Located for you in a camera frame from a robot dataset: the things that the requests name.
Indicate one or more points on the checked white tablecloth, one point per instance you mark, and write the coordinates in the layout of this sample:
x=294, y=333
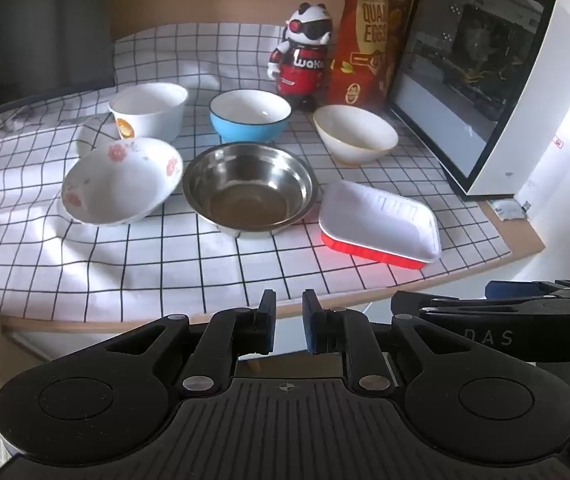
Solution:
x=165, y=270

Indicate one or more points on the orange snack bag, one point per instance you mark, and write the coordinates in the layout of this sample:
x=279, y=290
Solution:
x=360, y=50

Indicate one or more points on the white floral bowl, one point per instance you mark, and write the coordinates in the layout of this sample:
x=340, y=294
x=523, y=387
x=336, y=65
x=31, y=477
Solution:
x=115, y=185

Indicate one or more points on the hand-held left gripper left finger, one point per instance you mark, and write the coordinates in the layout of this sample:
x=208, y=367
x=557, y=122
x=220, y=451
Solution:
x=267, y=322

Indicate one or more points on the white bowl with orange logo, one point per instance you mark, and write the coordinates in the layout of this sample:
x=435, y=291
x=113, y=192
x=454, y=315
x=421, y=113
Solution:
x=155, y=110

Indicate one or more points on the red and white tray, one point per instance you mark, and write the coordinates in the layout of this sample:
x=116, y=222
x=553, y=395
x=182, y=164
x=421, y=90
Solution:
x=380, y=220

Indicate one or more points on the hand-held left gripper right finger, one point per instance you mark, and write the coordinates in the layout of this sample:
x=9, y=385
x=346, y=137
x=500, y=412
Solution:
x=311, y=325

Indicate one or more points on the panda robot toy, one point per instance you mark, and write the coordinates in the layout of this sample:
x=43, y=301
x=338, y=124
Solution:
x=302, y=60

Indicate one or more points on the white conical bowl gold rim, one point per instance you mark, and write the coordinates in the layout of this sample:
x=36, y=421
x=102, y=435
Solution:
x=355, y=135

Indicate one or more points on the blue bowl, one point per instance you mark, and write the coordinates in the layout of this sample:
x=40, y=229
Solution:
x=245, y=130

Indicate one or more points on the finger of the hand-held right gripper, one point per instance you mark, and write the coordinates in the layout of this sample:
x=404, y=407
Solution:
x=412, y=302

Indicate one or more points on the small paper packet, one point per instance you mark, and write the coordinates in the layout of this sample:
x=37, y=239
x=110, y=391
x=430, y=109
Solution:
x=510, y=210

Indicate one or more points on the stainless steel bowl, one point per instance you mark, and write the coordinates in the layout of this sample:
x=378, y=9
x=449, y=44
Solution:
x=245, y=180

